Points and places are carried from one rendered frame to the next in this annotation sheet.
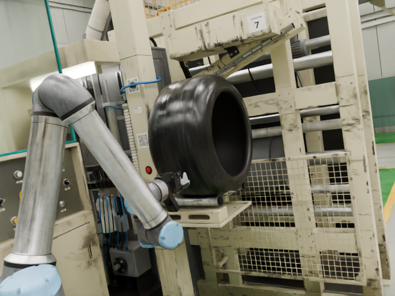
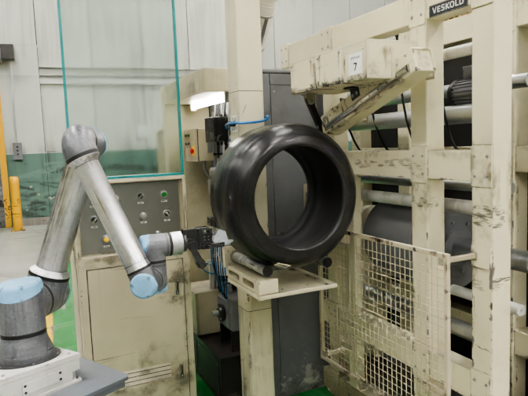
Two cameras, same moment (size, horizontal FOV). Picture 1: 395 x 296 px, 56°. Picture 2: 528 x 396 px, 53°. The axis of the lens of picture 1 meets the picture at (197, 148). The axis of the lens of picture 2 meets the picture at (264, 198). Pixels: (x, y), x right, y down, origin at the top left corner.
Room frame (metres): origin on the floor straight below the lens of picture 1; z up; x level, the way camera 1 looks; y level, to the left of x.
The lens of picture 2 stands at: (-0.07, -1.24, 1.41)
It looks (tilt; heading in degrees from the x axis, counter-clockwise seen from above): 6 degrees down; 34
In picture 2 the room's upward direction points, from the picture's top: 2 degrees counter-clockwise
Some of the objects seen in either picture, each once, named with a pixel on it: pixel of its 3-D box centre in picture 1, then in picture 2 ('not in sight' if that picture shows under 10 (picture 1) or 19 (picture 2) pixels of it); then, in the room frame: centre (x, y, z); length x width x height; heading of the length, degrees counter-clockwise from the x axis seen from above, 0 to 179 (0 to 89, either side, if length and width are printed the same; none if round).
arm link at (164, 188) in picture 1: (156, 191); (176, 243); (1.41, 0.19, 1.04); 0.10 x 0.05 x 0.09; 59
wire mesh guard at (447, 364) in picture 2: (273, 219); (373, 315); (2.04, -0.36, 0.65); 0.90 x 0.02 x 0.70; 59
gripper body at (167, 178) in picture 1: (168, 184); (196, 239); (1.48, 0.14, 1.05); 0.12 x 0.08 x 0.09; 149
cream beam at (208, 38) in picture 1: (224, 35); (347, 71); (2.06, -0.25, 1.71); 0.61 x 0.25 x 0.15; 59
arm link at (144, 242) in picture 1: (150, 228); (154, 276); (1.32, 0.22, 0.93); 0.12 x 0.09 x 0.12; 33
